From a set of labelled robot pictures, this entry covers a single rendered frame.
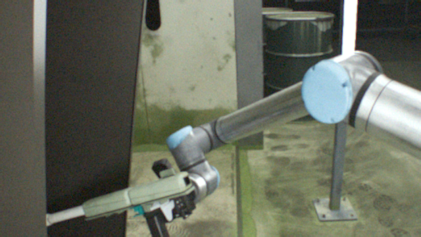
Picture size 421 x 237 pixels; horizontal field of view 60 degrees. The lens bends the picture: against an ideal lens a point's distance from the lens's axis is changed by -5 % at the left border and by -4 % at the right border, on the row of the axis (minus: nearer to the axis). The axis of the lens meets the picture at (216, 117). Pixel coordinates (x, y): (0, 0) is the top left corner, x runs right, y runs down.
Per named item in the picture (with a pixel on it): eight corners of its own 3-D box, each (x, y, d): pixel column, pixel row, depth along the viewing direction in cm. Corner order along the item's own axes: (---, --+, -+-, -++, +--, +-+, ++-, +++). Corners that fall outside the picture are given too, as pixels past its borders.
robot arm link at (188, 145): (185, 129, 126) (201, 162, 125) (158, 140, 119) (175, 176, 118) (200, 119, 119) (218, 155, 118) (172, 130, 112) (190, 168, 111)
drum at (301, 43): (257, 107, 365) (256, 14, 335) (312, 101, 376) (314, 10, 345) (279, 129, 311) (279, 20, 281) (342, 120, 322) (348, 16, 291)
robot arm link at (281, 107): (388, 36, 83) (212, 117, 134) (366, 43, 75) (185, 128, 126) (408, 83, 83) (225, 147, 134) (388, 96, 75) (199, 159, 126)
